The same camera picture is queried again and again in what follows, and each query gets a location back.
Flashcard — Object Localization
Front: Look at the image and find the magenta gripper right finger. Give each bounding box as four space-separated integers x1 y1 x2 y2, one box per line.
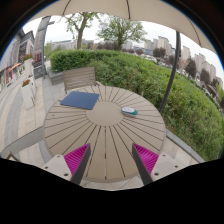
132 143 183 186

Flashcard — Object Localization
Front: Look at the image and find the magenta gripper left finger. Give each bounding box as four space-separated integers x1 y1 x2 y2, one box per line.
42 144 91 185

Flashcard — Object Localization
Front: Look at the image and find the white and teal computer mouse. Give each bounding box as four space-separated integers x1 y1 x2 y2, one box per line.
121 107 138 116

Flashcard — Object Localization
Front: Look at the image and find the round slatted patio table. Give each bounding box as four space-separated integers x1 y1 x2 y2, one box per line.
44 86 166 182

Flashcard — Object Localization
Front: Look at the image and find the green hedge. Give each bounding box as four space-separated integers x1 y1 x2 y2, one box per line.
50 50 224 161

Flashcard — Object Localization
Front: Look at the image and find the beige slatted chair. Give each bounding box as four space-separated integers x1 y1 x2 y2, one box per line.
63 67 96 91

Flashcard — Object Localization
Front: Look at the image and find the white planter box with flowers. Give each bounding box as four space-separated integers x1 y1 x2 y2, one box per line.
21 79 35 109

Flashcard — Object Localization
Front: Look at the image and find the tall sign pillar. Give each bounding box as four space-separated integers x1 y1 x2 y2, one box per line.
33 16 51 79

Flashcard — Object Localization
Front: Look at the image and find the dark curved umbrella pole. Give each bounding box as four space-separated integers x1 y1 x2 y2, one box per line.
157 30 182 114

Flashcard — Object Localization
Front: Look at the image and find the right tree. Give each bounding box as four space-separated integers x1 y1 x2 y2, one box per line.
97 15 147 50

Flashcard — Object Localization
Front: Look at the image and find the tree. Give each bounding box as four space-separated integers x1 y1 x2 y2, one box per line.
65 12 99 49
97 15 147 50

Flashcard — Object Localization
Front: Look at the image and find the left tree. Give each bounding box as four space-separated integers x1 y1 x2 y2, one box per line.
65 12 99 49

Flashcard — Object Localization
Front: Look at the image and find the beige patio umbrella canopy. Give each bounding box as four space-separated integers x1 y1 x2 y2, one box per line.
30 0 215 52

